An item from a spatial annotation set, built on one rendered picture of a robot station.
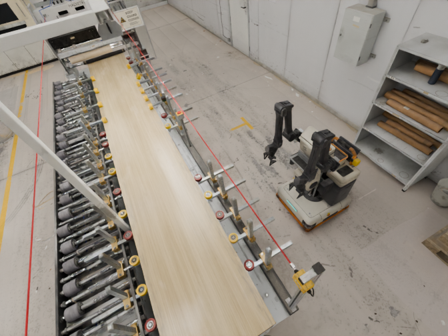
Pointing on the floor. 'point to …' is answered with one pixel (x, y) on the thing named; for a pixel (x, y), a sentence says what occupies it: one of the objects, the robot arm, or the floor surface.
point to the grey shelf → (395, 67)
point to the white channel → (68, 23)
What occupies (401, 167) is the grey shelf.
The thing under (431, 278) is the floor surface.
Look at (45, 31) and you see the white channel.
